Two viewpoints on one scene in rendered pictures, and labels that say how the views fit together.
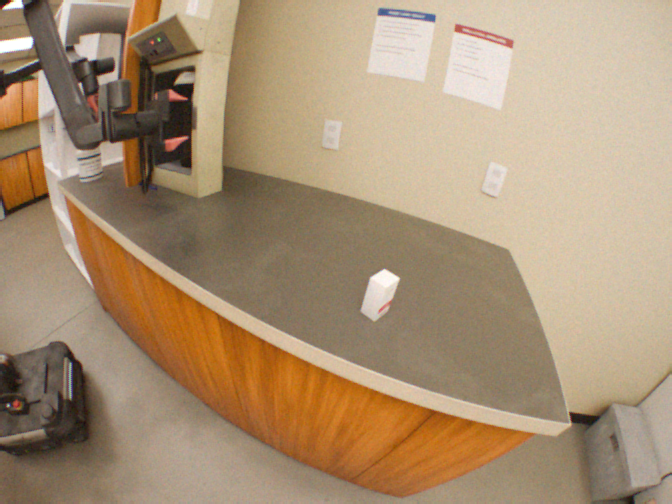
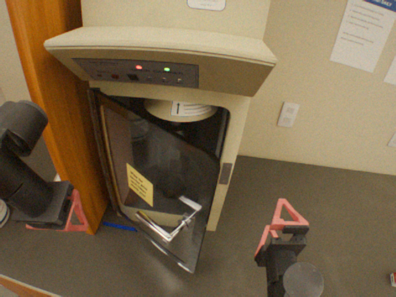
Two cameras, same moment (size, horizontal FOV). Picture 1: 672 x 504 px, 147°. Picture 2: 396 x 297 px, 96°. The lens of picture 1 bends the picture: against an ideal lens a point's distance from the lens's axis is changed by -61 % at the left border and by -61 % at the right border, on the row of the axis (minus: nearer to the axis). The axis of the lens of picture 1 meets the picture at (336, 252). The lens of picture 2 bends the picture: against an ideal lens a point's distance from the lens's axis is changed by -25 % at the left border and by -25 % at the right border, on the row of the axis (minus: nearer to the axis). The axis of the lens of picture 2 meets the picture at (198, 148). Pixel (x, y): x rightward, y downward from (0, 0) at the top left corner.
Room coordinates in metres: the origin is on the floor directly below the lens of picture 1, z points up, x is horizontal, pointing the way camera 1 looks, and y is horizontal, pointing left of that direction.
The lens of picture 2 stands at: (0.34, 0.67, 1.57)
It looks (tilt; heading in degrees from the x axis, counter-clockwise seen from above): 39 degrees down; 344
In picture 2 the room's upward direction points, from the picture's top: 7 degrees clockwise
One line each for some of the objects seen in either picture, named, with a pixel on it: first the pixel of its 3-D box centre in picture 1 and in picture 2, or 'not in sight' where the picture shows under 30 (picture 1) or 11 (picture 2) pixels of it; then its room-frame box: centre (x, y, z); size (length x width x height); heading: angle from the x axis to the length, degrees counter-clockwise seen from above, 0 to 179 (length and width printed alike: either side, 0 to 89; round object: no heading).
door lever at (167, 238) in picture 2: not in sight; (160, 222); (0.58, 0.65, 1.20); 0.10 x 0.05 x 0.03; 40
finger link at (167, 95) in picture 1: (171, 105); (283, 223); (0.51, 0.44, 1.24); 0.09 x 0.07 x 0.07; 163
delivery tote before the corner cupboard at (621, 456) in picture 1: (620, 455); not in sight; (-0.01, -1.98, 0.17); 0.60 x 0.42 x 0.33; 161
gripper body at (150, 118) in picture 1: (145, 123); (281, 265); (0.45, 0.46, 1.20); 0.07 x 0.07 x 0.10; 73
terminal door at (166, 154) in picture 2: (144, 124); (145, 196); (0.65, 0.68, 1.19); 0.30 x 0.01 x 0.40; 40
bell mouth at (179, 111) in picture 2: (198, 77); (181, 92); (0.82, 0.58, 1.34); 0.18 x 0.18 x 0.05
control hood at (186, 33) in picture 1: (161, 42); (157, 65); (0.68, 0.65, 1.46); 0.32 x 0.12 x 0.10; 73
